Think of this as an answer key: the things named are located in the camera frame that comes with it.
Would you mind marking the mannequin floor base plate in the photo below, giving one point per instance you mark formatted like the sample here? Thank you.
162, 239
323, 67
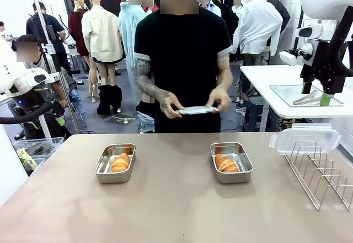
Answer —
122, 120

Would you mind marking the standing man in dark clothes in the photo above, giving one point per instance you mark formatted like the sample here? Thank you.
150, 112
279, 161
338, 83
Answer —
55, 28

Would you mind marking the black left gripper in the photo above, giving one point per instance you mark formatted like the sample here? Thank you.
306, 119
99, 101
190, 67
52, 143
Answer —
58, 109

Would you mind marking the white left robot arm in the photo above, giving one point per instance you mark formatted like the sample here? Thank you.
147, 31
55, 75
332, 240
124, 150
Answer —
24, 80

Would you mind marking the silver metal stand pole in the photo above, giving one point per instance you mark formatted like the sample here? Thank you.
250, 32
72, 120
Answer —
52, 53

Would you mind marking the person's tattooed left forearm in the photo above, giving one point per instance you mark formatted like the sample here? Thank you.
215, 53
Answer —
224, 72

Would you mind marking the mannequin in black jacket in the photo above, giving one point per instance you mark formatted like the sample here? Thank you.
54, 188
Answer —
284, 14

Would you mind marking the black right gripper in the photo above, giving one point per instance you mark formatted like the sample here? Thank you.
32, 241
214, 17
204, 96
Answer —
331, 77

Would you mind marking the person's left hand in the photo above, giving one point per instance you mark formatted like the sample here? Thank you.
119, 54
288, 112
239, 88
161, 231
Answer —
222, 98

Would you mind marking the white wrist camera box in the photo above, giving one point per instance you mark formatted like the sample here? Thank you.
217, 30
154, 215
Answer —
289, 57

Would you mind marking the black furry boot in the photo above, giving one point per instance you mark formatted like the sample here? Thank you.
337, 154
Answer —
104, 99
117, 97

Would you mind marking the mannequin in maroon top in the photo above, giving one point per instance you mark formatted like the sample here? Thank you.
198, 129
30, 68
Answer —
75, 28

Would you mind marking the person's tattooed right forearm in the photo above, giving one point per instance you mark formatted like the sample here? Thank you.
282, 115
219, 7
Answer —
146, 83

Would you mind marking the mannequin in light blue shirt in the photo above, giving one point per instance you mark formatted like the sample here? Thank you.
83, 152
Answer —
128, 25

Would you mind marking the metal tongs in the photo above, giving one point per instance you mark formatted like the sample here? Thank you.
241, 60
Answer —
304, 98

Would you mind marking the mannequin in dark coat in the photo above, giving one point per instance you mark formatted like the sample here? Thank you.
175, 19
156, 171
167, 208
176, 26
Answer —
227, 17

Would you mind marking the golden croissant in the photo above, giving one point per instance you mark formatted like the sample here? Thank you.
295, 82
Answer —
226, 163
120, 162

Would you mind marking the clear plastic storage bin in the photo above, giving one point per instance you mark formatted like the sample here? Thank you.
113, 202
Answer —
38, 145

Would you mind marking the man in black t-shirt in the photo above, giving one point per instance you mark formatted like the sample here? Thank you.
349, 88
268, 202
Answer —
182, 47

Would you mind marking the clear plastic clip lid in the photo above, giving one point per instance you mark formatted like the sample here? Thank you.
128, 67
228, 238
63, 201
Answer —
303, 141
195, 110

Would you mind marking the seated person in grey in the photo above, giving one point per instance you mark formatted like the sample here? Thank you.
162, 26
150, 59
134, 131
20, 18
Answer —
66, 83

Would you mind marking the rectangular stainless steel container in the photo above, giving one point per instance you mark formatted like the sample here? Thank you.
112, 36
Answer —
234, 178
113, 178

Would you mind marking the person's right hand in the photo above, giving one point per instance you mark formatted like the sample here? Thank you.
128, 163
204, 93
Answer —
171, 106

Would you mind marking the mannequin in white shirt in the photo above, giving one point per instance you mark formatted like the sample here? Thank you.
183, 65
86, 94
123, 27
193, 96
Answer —
256, 25

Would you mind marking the white side table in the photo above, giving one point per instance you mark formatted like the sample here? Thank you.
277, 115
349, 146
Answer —
259, 77

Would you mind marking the flat steel tray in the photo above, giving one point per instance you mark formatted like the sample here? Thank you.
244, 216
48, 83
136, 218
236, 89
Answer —
284, 94

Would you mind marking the mannequin in cream jacket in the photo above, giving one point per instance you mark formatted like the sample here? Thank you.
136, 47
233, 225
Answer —
102, 33

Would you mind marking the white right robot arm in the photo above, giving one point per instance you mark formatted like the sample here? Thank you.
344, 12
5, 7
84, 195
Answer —
320, 0

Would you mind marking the dark round stool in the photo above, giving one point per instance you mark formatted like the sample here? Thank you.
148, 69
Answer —
255, 110

